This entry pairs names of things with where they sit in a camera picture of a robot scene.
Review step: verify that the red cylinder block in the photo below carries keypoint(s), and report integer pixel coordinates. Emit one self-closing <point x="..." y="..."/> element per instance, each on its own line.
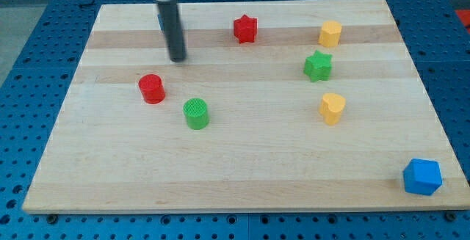
<point x="152" y="89"/>

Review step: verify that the green star block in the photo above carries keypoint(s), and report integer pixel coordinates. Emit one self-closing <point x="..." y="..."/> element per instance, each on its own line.
<point x="318" y="66"/>

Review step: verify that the yellow heart block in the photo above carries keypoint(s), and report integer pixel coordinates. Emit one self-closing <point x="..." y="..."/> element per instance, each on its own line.
<point x="331" y="107"/>

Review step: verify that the green cylinder block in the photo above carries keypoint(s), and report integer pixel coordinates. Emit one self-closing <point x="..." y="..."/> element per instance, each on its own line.
<point x="196" y="113"/>

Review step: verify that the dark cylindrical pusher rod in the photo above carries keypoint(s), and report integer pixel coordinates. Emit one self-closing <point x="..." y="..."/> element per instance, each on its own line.
<point x="172" y="29"/>

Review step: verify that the blue cube block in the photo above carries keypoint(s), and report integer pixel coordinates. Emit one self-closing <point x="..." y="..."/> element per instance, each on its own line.
<point x="422" y="177"/>

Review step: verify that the wooden board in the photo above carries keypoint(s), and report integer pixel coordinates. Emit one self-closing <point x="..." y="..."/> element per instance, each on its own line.
<point x="266" y="147"/>

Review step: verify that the red star block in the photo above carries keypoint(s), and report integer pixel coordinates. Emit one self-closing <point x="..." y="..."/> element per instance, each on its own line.
<point x="245" y="29"/>

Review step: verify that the yellow hexagon block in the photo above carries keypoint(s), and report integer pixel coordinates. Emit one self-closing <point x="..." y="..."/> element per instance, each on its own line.
<point x="330" y="34"/>

